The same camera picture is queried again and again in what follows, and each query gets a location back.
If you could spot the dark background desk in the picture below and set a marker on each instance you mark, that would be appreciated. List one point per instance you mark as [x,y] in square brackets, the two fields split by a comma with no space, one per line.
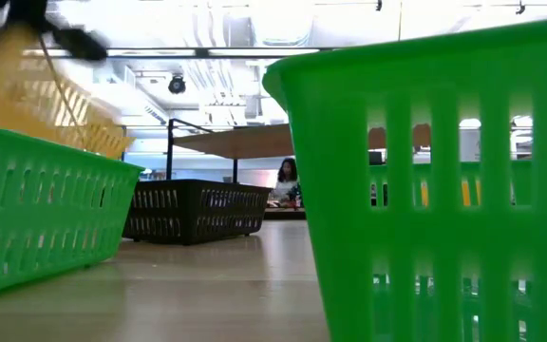
[283,214]

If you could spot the green slotted plastic basket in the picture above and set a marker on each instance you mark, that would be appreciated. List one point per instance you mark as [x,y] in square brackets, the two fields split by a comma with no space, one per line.
[41,214]
[340,190]

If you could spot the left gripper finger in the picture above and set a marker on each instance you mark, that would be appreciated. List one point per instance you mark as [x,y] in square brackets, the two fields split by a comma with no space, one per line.
[81,45]

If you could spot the person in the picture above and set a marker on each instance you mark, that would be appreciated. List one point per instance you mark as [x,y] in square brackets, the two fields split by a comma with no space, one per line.
[287,183]

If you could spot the wooden shelf with black legs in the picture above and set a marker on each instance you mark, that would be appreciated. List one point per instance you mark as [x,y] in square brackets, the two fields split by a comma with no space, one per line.
[240,142]

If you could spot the black ceiling spotlight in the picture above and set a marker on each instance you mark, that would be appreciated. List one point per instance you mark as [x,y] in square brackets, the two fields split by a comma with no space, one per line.
[177,84]

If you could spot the black slotted plastic basket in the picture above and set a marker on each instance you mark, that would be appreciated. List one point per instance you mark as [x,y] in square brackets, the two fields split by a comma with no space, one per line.
[183,189]

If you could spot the long ceiling light fixture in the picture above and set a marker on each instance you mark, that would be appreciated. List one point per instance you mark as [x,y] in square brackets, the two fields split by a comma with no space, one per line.
[254,51]

